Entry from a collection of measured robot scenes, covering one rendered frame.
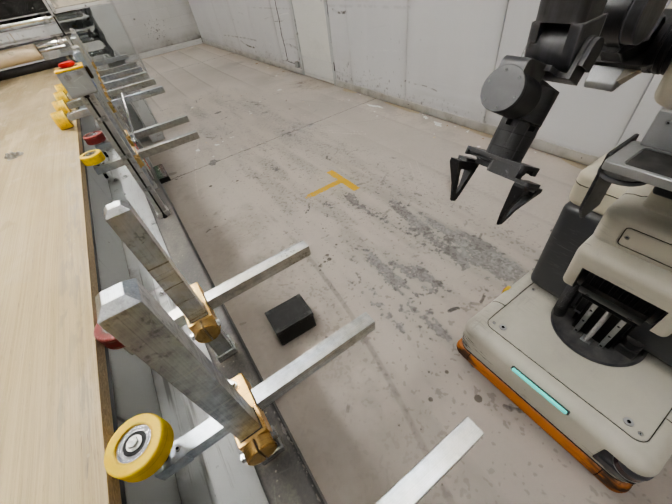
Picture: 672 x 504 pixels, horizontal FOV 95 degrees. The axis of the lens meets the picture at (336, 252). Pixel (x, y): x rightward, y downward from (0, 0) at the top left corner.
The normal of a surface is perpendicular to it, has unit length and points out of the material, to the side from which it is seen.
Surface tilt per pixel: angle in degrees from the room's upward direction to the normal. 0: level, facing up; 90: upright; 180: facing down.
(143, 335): 90
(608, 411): 0
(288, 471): 0
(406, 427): 0
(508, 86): 62
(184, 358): 90
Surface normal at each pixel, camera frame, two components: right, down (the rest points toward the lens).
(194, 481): -0.13, -0.71
